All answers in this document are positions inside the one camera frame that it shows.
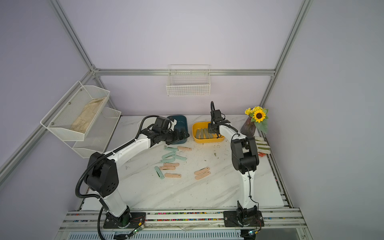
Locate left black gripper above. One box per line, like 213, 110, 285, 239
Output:
161, 127, 190, 146

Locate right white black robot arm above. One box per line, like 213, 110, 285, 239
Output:
208, 120, 260, 226

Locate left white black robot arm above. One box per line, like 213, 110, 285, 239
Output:
75, 115, 190, 226

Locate dark teal storage box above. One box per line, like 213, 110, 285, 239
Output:
167, 115, 189, 144

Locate yellow storage box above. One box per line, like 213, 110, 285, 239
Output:
193, 122, 225, 144

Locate pink knife top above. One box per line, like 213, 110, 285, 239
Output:
177, 146, 192, 151

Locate mint knife top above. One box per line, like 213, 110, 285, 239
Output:
164, 146, 179, 152

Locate mint knife short middle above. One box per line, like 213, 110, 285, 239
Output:
173, 155, 187, 161

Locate mint knife upper middle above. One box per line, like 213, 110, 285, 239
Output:
162, 151, 176, 160

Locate pink knife upper left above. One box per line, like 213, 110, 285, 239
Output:
164, 163, 180, 167

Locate mint knife lower middle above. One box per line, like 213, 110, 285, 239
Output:
160, 158, 175, 164

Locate purple glass vase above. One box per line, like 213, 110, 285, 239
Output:
240, 117, 257, 137

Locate pink knife middle left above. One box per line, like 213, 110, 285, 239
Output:
159, 166, 176, 171

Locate pink knife right upper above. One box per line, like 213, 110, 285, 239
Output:
194, 167, 210, 176

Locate pink knife bottom left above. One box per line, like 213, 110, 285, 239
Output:
165, 173, 182, 178

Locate mint knife far left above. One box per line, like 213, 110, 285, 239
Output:
154, 166, 165, 180

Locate yellow sunflower bouquet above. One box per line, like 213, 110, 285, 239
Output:
245, 106, 269, 134

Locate white green work glove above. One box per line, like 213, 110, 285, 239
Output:
255, 137, 271, 157

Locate beige cloth in shelf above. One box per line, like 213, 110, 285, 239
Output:
70, 97, 105, 134

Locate white mesh two-tier shelf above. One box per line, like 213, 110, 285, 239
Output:
40, 82, 121, 159

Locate white wire wall basket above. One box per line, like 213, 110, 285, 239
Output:
166, 65, 211, 97

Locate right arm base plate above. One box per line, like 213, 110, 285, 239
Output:
223, 211, 265, 228

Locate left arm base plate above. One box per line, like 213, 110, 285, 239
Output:
103, 212, 147, 229

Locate aluminium frame struts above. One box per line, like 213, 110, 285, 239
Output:
1, 1, 313, 189

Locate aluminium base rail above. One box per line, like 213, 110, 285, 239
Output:
59, 208, 308, 232

